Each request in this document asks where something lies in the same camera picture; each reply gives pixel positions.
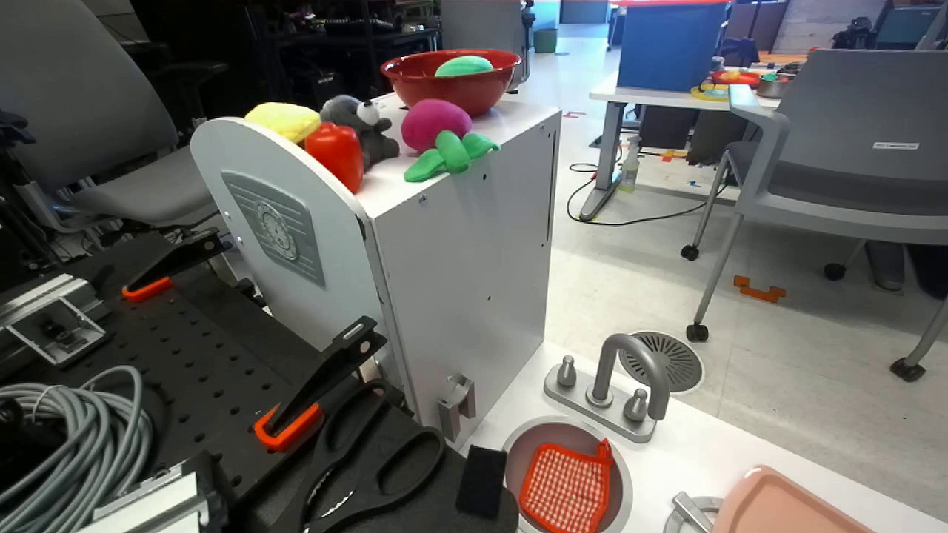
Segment purple plush beet green leaves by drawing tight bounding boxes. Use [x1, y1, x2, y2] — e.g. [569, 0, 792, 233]
[398, 96, 501, 186]

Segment red plastic bowl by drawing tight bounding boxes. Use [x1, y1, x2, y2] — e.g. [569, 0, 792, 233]
[378, 47, 523, 121]

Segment white toy kitchen cabinet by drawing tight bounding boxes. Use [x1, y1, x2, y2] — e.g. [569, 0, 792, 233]
[185, 93, 563, 441]

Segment grey plush mouse toy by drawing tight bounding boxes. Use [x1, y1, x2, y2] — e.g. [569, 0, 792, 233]
[320, 93, 401, 173]

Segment red round plastic toy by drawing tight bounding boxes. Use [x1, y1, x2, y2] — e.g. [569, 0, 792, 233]
[302, 121, 367, 196]

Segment grey toy faucet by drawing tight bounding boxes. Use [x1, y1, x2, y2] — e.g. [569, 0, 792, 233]
[542, 331, 672, 444]

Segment green plush ball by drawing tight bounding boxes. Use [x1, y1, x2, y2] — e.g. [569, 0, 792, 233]
[433, 54, 496, 82]

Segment small black block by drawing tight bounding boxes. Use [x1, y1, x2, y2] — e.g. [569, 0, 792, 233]
[453, 444, 510, 521]

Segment black scissors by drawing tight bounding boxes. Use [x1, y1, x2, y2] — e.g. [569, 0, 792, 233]
[298, 389, 450, 533]

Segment round grey floor drain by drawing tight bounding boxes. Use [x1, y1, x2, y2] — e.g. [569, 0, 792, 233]
[619, 328, 704, 398]

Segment orange perforated strainer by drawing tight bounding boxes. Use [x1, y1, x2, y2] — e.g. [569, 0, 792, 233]
[517, 439, 616, 533]

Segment yellow striped plush sponge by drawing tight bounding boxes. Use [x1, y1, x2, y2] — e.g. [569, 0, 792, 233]
[241, 102, 323, 145]

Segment white desk grey legs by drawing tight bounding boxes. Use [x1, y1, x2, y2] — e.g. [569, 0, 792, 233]
[590, 85, 792, 226]

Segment white toy sink counter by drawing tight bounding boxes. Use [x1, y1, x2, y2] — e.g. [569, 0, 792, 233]
[462, 337, 948, 533]

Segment small orange floor tape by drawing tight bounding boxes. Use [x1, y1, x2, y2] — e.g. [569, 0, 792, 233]
[730, 273, 791, 304]

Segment blue bin orange lid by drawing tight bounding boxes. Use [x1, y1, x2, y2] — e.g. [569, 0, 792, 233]
[616, 0, 730, 96]

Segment small orange toy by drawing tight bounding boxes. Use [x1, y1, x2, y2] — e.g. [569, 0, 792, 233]
[708, 65, 767, 88]

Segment pink plastic tray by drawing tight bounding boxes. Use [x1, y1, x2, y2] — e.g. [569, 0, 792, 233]
[708, 466, 877, 533]

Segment grey four-legged caster chair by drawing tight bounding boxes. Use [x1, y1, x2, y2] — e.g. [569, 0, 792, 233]
[678, 47, 948, 386]

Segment grey padded office chair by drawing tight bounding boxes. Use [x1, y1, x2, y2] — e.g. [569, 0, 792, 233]
[0, 0, 218, 233]

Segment silver aluminium extrusion block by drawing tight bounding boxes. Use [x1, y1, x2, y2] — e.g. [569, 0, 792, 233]
[0, 273, 110, 370]

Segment black floor cable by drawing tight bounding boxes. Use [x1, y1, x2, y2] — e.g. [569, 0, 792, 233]
[563, 145, 712, 230]

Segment black clamp orange handle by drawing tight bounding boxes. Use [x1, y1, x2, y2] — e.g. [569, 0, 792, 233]
[117, 229, 233, 304]
[247, 315, 390, 457]

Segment silver metal bracket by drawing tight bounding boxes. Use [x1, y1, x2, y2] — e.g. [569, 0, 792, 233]
[90, 457, 216, 533]

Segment grey coiled cable bundle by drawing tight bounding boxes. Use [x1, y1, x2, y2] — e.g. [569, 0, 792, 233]
[0, 364, 157, 533]

